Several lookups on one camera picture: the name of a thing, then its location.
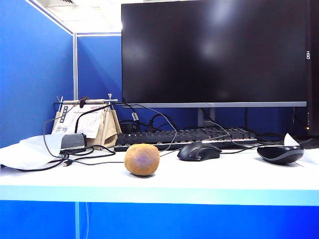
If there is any thick black looped cable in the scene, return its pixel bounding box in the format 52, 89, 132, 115
13, 144, 117, 173

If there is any white hanging cable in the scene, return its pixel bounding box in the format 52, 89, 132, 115
85, 202, 90, 239

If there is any black adapter box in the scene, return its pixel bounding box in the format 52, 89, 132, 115
59, 132, 87, 154

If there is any black stiff arched cable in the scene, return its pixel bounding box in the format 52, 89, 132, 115
74, 101, 140, 135

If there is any large white paper sheet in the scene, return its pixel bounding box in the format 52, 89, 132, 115
0, 131, 66, 171

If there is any brown fuzzy kiwi fruit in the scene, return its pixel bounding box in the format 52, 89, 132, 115
124, 143, 160, 177

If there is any thin grey cable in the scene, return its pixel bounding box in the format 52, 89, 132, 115
43, 102, 178, 167

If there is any grey black upside-down mouse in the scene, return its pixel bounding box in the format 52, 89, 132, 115
256, 145, 305, 165

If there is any black wired computer mouse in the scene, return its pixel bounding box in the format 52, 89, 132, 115
177, 142, 222, 162

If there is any silver monitor stand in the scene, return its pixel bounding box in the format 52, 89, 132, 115
197, 107, 216, 127

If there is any beige desk calendar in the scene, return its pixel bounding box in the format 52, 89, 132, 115
51, 94, 123, 151

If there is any large black computer monitor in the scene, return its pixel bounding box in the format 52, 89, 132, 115
121, 0, 308, 108

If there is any small white curled paper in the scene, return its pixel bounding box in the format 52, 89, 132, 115
284, 133, 319, 172

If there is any black mechanical keyboard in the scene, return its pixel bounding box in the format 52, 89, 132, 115
114, 127, 260, 152

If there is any black power brick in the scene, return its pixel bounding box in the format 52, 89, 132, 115
119, 120, 141, 133

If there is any black mouse cable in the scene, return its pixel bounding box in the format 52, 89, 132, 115
203, 120, 286, 154

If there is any black monitor with HSO print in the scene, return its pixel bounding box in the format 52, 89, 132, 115
291, 0, 319, 137

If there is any dark flat object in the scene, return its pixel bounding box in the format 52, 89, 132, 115
300, 138, 319, 150

